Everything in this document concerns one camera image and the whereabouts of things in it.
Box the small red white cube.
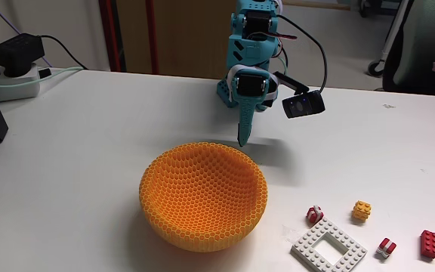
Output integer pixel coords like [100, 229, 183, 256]
[306, 205, 325, 224]
[376, 237, 397, 259]

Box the black oval camera box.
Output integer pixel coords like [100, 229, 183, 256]
[273, 70, 326, 119]

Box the purple cable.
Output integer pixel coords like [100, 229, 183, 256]
[0, 0, 53, 68]

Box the red rectangular toy brick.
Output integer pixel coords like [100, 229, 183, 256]
[420, 229, 435, 260]

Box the black camera cable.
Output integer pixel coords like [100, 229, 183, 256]
[276, 14, 329, 94]

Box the wooden cabinet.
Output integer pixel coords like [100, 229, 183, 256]
[116, 0, 257, 80]

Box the white power strip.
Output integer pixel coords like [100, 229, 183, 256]
[0, 62, 42, 102]

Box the black office chair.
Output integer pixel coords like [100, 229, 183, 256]
[367, 0, 435, 97]

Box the black power adapter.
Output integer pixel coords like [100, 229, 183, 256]
[0, 32, 46, 78]

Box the red vertical bar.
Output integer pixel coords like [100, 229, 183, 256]
[98, 0, 122, 73]

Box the small yellow cube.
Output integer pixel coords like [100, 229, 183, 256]
[351, 199, 372, 223]

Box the black adapter cable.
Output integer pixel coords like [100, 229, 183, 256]
[39, 34, 88, 71]

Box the white square frame brick plate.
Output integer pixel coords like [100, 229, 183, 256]
[291, 218, 369, 272]

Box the green cable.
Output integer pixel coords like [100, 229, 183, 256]
[0, 66, 85, 90]

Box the orange honeycomb bowl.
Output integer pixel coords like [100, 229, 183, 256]
[138, 141, 269, 253]

